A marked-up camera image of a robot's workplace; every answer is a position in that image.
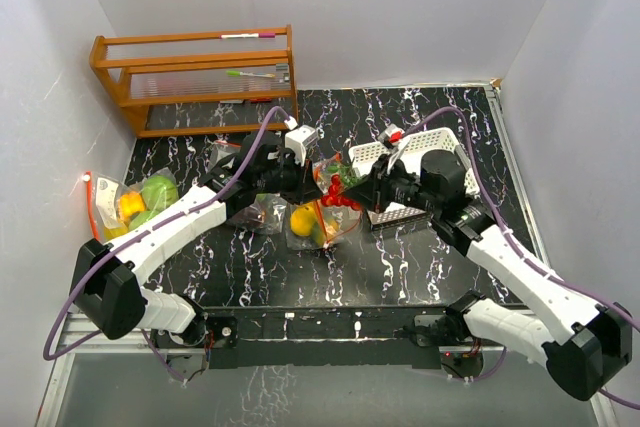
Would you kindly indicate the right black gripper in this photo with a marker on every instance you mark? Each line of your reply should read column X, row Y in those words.
column 371, row 191

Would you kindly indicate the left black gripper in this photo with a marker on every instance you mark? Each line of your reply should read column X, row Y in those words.
column 305, row 184

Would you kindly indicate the red cherry tomato bunch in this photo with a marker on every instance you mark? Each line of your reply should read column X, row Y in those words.
column 334, row 177

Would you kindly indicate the yellow banana bunch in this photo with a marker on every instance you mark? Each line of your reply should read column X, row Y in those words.
column 303, row 220

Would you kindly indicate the green yellow mango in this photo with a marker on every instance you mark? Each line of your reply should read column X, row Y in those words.
column 318, row 235

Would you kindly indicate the light green cabbage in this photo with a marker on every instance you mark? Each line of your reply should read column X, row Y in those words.
column 159, row 192

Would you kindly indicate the dark green cabbage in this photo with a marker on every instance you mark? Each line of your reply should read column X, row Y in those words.
column 141, row 218

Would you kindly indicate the yellow bell pepper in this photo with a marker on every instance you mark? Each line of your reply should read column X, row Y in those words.
column 129, row 204

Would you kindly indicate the clear red zip bag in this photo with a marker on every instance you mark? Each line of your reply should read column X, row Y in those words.
column 114, row 208

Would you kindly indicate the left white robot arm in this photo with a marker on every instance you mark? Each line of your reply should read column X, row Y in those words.
column 109, row 279

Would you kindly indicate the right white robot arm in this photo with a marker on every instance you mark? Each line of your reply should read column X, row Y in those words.
column 582, row 341

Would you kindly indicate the white plastic basket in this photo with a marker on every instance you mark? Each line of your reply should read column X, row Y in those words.
column 364, row 156

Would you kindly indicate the red small box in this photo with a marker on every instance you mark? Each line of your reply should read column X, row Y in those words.
column 261, row 100

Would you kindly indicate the wooden orange shelf rack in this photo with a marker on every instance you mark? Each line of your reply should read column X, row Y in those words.
column 142, row 73

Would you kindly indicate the green marker pen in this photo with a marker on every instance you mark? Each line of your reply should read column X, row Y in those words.
column 236, row 73

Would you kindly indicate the pink white marker pen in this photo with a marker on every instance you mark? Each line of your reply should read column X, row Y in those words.
column 251, row 35

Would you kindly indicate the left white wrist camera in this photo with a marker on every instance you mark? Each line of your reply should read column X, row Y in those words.
column 300, row 141

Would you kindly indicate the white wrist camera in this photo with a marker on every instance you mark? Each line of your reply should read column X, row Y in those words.
column 396, row 141
column 300, row 141

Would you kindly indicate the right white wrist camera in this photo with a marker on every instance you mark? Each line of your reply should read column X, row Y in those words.
column 396, row 141

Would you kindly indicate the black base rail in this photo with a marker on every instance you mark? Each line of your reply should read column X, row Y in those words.
column 413, row 336

